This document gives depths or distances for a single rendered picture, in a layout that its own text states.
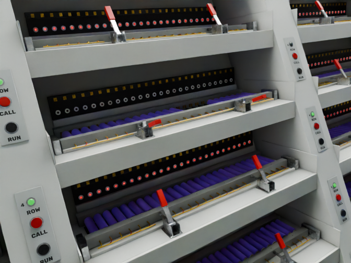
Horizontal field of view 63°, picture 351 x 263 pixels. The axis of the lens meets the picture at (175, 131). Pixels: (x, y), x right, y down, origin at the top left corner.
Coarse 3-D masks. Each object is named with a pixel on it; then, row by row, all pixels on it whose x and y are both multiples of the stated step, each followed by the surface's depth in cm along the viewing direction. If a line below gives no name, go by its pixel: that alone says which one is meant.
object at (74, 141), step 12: (252, 96) 76; (204, 108) 68; (216, 108) 70; (228, 108) 71; (144, 120) 62; (168, 120) 64; (180, 120) 66; (96, 132) 57; (108, 132) 58; (120, 132) 59; (132, 132) 60; (60, 144) 54; (72, 144) 54; (84, 144) 56
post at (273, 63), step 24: (216, 0) 93; (240, 0) 84; (264, 0) 77; (288, 24) 80; (264, 48) 81; (240, 72) 91; (264, 72) 83; (288, 72) 77; (312, 96) 79; (288, 120) 79; (288, 144) 81; (312, 144) 76; (336, 168) 79; (312, 192) 78; (312, 216) 80; (336, 216) 76
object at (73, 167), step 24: (192, 96) 82; (288, 96) 77; (72, 120) 67; (216, 120) 65; (240, 120) 67; (264, 120) 72; (120, 144) 55; (144, 144) 56; (168, 144) 59; (192, 144) 62; (72, 168) 50; (96, 168) 52; (120, 168) 54
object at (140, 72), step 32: (32, 0) 70; (64, 0) 74; (96, 0) 78; (128, 0) 82; (160, 0) 87; (192, 0) 92; (288, 0) 113; (320, 0) 122; (160, 64) 83; (192, 64) 88; (224, 64) 93; (64, 192) 66; (0, 224) 60
